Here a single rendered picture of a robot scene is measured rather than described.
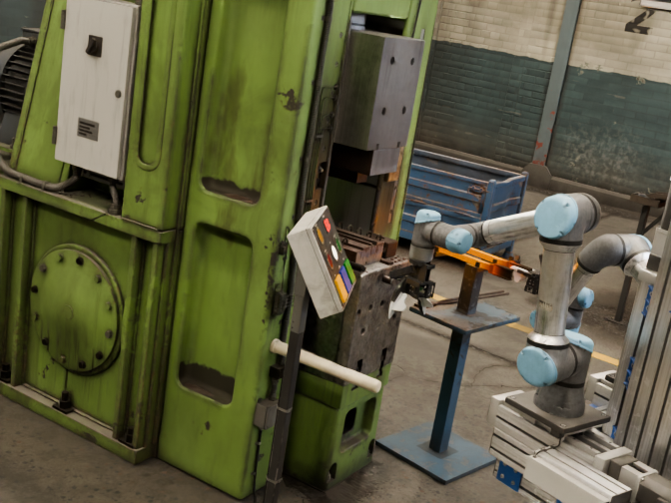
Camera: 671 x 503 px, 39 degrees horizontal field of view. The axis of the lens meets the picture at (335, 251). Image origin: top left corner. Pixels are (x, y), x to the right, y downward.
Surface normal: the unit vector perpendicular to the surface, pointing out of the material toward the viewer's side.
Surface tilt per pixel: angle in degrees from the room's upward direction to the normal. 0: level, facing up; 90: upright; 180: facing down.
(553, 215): 82
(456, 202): 89
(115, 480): 0
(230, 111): 89
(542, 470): 90
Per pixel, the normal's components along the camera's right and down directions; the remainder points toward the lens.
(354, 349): 0.83, 0.27
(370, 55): -0.54, 0.15
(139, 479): 0.15, -0.95
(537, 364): -0.69, 0.22
